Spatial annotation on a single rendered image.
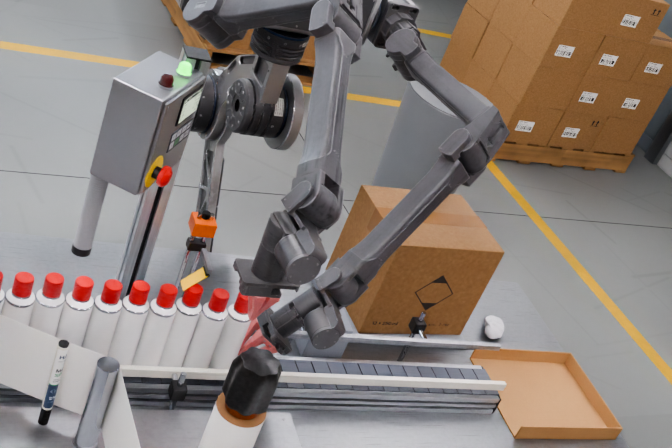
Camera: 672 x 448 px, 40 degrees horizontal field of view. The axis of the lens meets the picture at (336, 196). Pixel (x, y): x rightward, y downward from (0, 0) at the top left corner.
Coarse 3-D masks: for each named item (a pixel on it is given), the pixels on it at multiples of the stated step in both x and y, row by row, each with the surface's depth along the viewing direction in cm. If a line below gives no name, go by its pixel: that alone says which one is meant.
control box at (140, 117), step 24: (144, 72) 155; (168, 72) 158; (192, 72) 162; (120, 96) 151; (144, 96) 150; (168, 96) 151; (120, 120) 153; (144, 120) 152; (168, 120) 154; (120, 144) 155; (144, 144) 153; (168, 144) 160; (96, 168) 158; (120, 168) 157; (144, 168) 156
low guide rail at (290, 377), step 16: (128, 368) 176; (144, 368) 178; (160, 368) 179; (176, 368) 181; (192, 368) 182; (352, 384) 198; (368, 384) 199; (384, 384) 201; (400, 384) 203; (416, 384) 204; (432, 384) 206; (448, 384) 207; (464, 384) 209; (480, 384) 211; (496, 384) 213
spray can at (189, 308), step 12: (192, 288) 176; (180, 300) 177; (192, 300) 175; (180, 312) 176; (192, 312) 176; (180, 324) 177; (192, 324) 178; (168, 336) 180; (180, 336) 179; (168, 348) 181; (180, 348) 180; (168, 360) 182; (180, 360) 183
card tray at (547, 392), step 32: (480, 352) 231; (512, 352) 235; (544, 352) 239; (512, 384) 228; (544, 384) 233; (576, 384) 238; (512, 416) 218; (544, 416) 222; (576, 416) 227; (608, 416) 227
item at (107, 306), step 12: (108, 288) 167; (120, 288) 168; (96, 300) 170; (108, 300) 168; (120, 300) 172; (96, 312) 169; (108, 312) 169; (96, 324) 170; (108, 324) 171; (96, 336) 172; (108, 336) 172; (96, 348) 173; (108, 348) 175
